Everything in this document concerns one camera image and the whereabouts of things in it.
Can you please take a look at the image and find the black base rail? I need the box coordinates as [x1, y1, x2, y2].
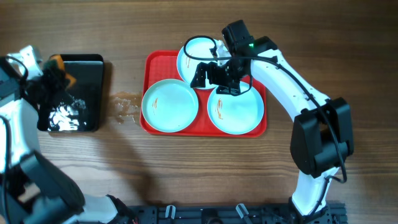
[130, 203, 348, 224]

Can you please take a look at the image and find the white plate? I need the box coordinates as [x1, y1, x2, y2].
[207, 82, 265, 135]
[177, 35, 230, 90]
[141, 79, 199, 133]

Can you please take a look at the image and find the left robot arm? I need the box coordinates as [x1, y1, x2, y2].
[1, 55, 139, 223]

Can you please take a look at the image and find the green orange sponge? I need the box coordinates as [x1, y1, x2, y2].
[43, 54, 76, 90]

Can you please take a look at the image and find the black rectangular water tray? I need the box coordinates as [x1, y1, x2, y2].
[37, 54, 104, 132]

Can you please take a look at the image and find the red plastic tray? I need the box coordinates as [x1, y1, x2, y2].
[140, 50, 267, 138]

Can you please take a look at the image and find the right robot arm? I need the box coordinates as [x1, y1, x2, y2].
[183, 20, 354, 223]

